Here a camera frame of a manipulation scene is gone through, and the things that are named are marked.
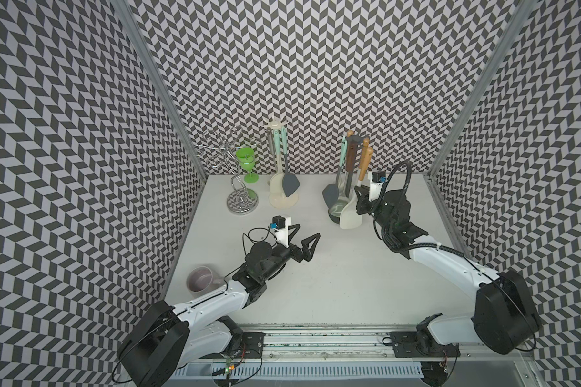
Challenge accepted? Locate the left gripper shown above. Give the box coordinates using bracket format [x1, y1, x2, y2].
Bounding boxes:
[260, 223, 320, 281]

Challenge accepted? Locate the chrome wire mug tree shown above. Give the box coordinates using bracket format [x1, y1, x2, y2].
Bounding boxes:
[199, 129, 259, 216]

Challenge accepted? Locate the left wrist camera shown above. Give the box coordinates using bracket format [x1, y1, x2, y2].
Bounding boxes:
[270, 215, 291, 248]

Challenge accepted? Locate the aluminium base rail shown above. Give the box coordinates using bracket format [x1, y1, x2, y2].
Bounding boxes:
[171, 325, 545, 386]

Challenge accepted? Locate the grey spatula mint handle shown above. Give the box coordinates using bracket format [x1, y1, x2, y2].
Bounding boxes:
[282, 127, 300, 197]
[322, 135, 348, 210]

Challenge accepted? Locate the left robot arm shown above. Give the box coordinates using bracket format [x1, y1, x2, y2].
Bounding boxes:
[116, 216, 321, 386]

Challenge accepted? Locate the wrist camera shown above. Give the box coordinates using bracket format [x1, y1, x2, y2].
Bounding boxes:
[367, 171, 387, 202]
[270, 215, 291, 248]

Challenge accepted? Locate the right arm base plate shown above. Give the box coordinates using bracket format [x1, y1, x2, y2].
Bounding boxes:
[389, 331, 461, 359]

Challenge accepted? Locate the pink ceramic mug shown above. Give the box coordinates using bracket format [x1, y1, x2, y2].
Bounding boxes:
[186, 266, 225, 298]

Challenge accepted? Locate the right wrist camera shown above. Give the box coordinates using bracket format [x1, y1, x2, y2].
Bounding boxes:
[367, 171, 387, 202]

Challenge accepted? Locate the green plastic goblet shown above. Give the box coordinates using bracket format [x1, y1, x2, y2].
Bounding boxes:
[236, 147, 259, 184]

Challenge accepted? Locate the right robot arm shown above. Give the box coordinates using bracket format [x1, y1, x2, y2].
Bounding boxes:
[354, 186, 542, 355]

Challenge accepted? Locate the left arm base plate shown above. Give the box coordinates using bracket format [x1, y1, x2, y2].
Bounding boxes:
[220, 332, 266, 360]

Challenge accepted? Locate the dark grey utensil rack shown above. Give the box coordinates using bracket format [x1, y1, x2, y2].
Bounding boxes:
[328, 134, 364, 227]

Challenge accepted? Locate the cream utensil rack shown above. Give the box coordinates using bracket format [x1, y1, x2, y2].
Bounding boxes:
[267, 119, 299, 210]

